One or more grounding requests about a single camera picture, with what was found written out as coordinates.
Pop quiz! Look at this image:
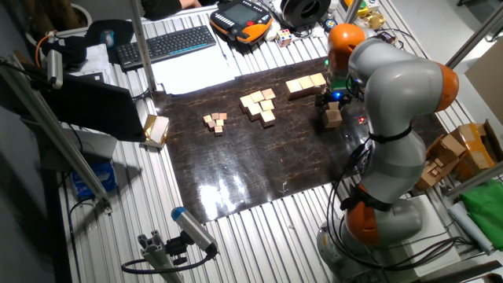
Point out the black computer keyboard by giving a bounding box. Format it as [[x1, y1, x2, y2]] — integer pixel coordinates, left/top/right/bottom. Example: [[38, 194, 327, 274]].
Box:
[[115, 25, 218, 72]]

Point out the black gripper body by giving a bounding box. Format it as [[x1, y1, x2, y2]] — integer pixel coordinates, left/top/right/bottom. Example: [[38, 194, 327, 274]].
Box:
[[322, 90, 349, 105]]

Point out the green flange adapter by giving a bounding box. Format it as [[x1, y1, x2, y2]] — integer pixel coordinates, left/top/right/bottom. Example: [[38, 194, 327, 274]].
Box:
[[329, 76, 350, 94]]

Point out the black marble pattern mat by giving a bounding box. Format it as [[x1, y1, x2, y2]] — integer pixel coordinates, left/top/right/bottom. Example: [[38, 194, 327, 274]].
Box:
[[151, 57, 449, 225]]

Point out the open cardboard box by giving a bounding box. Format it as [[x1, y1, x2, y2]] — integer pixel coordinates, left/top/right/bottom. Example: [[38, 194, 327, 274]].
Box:
[[415, 133, 468, 193]]

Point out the large white paper sheet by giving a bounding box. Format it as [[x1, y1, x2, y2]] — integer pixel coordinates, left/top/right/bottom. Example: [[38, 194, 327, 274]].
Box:
[[151, 45, 241, 96]]

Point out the grey laptop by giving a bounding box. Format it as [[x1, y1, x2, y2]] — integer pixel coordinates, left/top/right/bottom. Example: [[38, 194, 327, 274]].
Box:
[[62, 127, 119, 162]]

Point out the white round pot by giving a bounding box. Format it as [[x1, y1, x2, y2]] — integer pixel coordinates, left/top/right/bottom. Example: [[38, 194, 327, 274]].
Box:
[[23, 2, 94, 48]]

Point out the black laptop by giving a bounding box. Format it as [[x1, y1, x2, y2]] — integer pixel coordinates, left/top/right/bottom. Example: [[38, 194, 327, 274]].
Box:
[[37, 73, 147, 143]]

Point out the black mouse pad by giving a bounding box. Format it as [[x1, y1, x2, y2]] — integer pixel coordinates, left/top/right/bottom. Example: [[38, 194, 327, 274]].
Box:
[[83, 19, 135, 54]]

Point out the black cloth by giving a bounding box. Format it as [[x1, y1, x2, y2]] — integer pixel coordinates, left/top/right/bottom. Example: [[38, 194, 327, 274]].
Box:
[[41, 35, 88, 67]]

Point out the orange camera cable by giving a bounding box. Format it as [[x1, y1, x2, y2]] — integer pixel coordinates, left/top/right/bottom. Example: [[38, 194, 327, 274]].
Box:
[[34, 31, 56, 68]]

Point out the grey computer mouse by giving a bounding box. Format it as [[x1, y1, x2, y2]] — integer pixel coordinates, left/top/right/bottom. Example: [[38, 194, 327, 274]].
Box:
[[99, 29, 116, 49]]

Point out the cardboard box yellow tape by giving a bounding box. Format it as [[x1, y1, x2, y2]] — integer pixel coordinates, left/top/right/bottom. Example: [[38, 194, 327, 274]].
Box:
[[450, 119, 503, 182]]

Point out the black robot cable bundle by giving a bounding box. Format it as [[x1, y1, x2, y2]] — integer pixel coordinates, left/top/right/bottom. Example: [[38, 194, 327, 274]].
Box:
[[325, 178, 476, 274]]

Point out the silver camera blue cap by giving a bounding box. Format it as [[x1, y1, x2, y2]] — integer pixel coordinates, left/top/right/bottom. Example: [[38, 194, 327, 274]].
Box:
[[171, 206, 219, 255]]

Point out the green cloth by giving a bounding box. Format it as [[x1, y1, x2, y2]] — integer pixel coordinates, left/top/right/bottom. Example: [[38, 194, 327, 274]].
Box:
[[459, 178, 503, 252]]

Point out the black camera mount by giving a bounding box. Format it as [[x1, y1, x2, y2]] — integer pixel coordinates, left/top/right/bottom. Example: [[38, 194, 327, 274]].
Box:
[[164, 231, 189, 266]]

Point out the black metal bar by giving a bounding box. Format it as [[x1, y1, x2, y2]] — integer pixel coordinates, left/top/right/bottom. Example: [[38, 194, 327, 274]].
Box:
[[416, 259, 503, 283]]

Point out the gold metal object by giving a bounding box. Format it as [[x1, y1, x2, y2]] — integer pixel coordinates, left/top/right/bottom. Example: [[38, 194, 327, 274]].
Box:
[[359, 10, 388, 31]]

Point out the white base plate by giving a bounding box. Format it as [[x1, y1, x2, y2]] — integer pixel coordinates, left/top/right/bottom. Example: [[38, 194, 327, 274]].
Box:
[[408, 194, 461, 278]]

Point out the aluminium frame beam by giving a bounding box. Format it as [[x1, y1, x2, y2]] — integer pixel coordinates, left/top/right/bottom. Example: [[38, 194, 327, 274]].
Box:
[[446, 2, 503, 70], [344, 0, 365, 24], [128, 0, 159, 94], [0, 54, 114, 215], [445, 160, 503, 200]]

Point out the white paper stack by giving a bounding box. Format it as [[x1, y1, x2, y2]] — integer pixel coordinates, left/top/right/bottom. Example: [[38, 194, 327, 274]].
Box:
[[68, 42, 116, 86]]

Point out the forearm in black sleeve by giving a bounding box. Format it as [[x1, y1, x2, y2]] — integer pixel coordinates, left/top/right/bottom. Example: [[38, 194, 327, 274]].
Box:
[[141, 0, 185, 21]]

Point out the flat cardboard sheet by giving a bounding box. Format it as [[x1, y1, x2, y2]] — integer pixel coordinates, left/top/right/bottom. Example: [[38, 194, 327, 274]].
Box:
[[464, 49, 503, 119]]

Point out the gold white small box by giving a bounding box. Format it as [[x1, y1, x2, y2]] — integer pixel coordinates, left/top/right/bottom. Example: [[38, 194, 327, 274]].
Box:
[[141, 113, 171, 150]]

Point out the black filament spool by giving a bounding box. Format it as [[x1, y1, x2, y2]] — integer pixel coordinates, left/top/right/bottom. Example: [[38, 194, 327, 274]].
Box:
[[280, 0, 333, 31]]

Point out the colourful puzzle cube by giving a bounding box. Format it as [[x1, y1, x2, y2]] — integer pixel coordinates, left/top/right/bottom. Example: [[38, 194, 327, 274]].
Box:
[[275, 28, 294, 49]]

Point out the orange black teach pendant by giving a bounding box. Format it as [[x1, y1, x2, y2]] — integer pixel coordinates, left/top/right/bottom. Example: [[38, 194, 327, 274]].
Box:
[[208, 0, 274, 45]]

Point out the silver depth camera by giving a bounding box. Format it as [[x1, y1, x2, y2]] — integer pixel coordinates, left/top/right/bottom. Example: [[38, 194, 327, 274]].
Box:
[[46, 49, 64, 90]]

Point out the short aluminium profile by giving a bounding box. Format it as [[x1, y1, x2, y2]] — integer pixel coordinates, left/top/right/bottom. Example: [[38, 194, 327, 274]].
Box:
[[137, 230, 185, 283]]

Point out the black camera cable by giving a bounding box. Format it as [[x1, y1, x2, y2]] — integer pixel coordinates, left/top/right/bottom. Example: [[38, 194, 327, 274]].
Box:
[[120, 245, 218, 275]]

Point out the white paper roll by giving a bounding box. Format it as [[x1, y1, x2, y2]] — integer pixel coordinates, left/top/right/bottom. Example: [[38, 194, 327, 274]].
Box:
[[447, 201, 495, 255]]

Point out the blue tissue pack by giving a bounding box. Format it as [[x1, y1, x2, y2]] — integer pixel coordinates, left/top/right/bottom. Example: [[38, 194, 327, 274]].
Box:
[[71, 161, 118, 200]]

